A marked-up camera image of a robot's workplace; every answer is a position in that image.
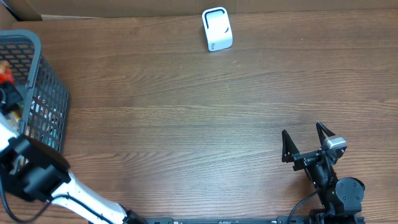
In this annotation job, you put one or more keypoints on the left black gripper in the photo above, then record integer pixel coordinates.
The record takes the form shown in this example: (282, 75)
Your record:
(17, 98)

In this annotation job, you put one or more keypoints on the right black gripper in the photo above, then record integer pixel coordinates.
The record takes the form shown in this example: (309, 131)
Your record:
(291, 150)

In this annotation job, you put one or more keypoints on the orange spaghetti packet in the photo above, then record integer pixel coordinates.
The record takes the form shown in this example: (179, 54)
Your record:
(5, 72)

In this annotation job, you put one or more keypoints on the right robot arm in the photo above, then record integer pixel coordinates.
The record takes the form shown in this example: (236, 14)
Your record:
(340, 198)

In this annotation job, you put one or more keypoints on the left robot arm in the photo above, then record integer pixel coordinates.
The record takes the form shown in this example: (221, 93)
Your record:
(32, 170)

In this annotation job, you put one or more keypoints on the white barcode scanner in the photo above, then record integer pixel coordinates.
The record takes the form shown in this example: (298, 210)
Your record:
(217, 28)

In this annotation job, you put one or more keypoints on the grey plastic mesh basket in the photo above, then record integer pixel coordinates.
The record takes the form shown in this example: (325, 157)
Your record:
(46, 100)

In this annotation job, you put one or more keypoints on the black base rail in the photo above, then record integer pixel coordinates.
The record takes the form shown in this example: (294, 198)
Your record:
(248, 221)

